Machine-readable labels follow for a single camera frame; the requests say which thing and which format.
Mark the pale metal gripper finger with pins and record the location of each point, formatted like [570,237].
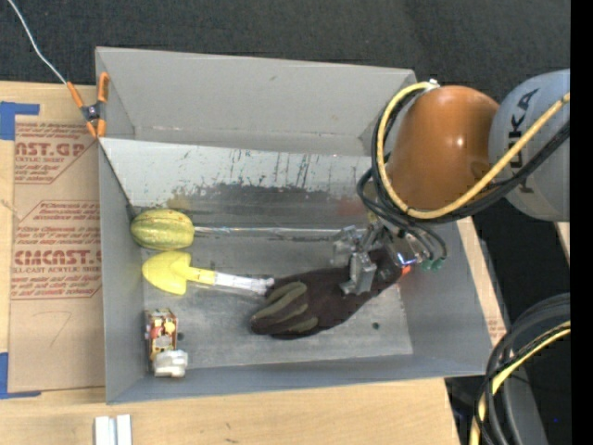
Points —
[348,241]
[361,269]

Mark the dark brown glove green stripes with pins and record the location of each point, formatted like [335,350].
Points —
[319,301]

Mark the green and yellow squash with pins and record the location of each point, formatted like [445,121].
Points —
[162,229]

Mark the clear plastic stick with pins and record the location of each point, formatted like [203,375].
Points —
[268,232]

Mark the grey metal bin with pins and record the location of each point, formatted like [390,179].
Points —
[259,341]

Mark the brown cardboard board red print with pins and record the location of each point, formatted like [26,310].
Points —
[55,332]

